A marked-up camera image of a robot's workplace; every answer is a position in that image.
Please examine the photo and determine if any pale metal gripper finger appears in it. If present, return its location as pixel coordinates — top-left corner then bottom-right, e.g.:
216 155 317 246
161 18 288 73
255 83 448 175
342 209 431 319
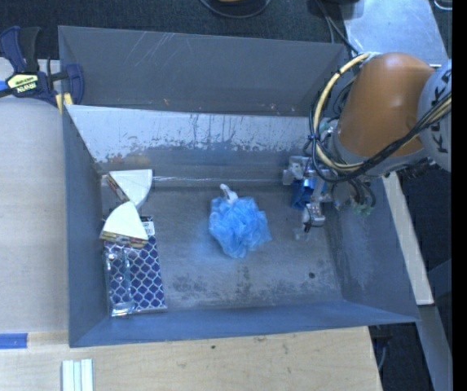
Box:
293 203 327 241

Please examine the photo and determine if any blue mesh bath sponge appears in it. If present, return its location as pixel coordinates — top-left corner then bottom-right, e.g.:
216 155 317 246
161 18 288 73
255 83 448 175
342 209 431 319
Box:
208 183 273 260

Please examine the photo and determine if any grey metal bin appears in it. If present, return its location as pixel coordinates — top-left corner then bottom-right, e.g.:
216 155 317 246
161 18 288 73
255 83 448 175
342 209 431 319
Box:
57 25 422 349

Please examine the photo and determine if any blue and white patterned box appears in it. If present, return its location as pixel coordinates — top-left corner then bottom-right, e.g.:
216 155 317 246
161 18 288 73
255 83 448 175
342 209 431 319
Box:
103 216 169 315

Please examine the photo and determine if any clear glass holder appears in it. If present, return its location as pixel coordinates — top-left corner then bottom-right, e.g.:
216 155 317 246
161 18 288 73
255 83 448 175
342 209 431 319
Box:
104 245 137 319

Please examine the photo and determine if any pale wood board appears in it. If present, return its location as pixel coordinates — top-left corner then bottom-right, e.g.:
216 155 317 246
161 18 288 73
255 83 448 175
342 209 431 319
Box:
0 95 71 336

